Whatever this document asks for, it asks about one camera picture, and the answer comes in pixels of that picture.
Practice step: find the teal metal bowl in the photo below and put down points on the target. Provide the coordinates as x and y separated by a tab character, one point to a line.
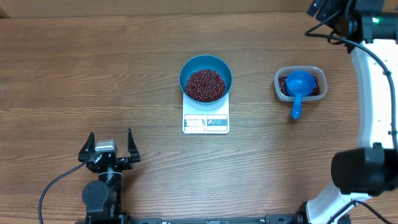
205	62

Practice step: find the blue plastic measuring scoop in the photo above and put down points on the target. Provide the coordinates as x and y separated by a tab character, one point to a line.
299	84

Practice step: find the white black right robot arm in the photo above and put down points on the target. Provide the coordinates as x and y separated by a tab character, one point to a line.
370	36

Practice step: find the white digital kitchen scale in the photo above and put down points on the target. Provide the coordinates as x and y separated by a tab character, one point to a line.
205	118

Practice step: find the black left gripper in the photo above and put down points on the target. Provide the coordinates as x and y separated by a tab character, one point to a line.
135	155

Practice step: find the red beans in bowl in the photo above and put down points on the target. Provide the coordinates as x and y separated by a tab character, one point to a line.
205	86

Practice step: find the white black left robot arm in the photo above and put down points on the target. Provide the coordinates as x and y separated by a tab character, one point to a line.
103	197

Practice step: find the clear plastic bean container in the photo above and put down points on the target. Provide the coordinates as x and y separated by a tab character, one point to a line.
315	71

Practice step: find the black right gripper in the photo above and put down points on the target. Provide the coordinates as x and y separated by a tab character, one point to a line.
333	6

